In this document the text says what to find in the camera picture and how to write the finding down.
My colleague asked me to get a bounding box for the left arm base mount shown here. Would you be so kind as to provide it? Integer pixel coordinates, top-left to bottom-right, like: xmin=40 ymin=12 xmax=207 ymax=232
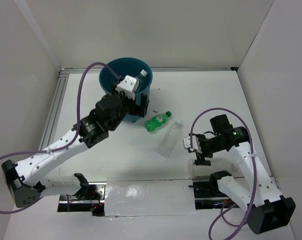
xmin=57 ymin=173 xmax=106 ymax=217

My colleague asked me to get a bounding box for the white front cover panel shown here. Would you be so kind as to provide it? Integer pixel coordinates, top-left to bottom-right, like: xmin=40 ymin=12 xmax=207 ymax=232
xmin=104 ymin=179 xmax=196 ymax=217

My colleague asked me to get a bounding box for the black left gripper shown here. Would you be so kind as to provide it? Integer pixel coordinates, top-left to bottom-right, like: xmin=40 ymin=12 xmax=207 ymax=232
xmin=109 ymin=82 xmax=150 ymax=132

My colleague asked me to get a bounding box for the aluminium frame rail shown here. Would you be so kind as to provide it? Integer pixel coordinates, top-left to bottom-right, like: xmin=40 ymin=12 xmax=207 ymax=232
xmin=32 ymin=66 xmax=239 ymax=176

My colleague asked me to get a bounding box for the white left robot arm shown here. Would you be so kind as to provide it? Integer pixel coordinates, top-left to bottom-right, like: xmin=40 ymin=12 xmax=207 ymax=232
xmin=2 ymin=91 xmax=149 ymax=208

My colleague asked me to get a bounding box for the teal plastic bin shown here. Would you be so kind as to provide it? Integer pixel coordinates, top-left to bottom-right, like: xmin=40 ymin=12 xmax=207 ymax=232
xmin=99 ymin=57 xmax=153 ymax=123

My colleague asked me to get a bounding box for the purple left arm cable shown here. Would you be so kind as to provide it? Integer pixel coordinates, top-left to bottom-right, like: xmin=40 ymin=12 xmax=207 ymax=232
xmin=0 ymin=62 xmax=123 ymax=214

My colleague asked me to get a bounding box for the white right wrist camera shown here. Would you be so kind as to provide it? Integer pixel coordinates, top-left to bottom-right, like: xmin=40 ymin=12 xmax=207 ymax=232
xmin=183 ymin=134 xmax=204 ymax=154

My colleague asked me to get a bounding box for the green plastic bottle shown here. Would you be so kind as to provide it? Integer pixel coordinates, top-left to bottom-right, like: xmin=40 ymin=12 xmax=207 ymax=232
xmin=144 ymin=111 xmax=172 ymax=133

